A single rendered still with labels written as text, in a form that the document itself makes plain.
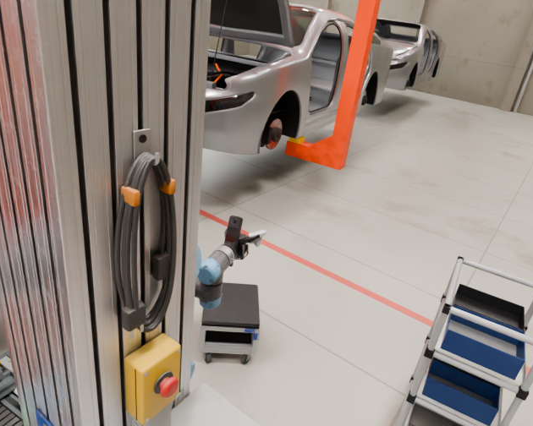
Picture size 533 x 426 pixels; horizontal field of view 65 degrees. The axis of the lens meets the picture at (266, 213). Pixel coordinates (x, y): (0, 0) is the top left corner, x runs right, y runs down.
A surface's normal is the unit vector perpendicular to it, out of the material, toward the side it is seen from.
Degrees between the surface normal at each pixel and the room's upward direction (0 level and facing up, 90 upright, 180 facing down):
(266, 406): 0
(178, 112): 90
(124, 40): 90
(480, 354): 90
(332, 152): 90
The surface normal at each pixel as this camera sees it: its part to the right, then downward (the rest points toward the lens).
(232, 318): 0.12, -0.89
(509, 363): -0.49, 0.33
